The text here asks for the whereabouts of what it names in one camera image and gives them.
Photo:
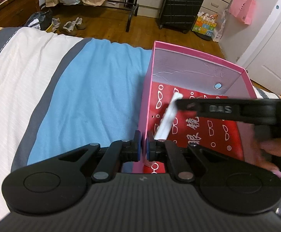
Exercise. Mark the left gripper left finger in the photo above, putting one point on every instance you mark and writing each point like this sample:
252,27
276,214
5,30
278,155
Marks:
58,183

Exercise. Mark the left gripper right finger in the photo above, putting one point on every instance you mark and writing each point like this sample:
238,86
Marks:
228,184

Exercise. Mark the white TCL remote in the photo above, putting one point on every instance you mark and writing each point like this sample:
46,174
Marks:
168,118

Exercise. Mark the pink storage box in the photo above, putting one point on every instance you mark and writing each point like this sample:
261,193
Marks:
198,71

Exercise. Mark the person right hand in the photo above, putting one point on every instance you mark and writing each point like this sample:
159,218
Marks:
258,148

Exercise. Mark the red patterned glasses cloth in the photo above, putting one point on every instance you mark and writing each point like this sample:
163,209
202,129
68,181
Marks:
219,135

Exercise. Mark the white door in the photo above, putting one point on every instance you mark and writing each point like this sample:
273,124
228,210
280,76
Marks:
262,59

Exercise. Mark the striped bed duvet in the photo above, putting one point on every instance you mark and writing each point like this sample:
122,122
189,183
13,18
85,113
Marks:
58,93

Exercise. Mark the pink hanging bag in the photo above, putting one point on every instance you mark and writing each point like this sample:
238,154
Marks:
243,10

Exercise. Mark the colourful gift bag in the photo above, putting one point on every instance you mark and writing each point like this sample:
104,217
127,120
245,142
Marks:
205,24

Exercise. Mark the black suitcase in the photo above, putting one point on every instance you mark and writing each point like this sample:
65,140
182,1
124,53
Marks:
179,15

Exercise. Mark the pair of shoes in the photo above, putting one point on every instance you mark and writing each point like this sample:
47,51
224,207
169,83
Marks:
69,28

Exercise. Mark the wooden nightstand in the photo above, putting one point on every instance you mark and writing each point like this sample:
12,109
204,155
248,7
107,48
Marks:
14,13

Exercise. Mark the black clothes rack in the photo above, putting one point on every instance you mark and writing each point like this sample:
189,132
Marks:
130,7

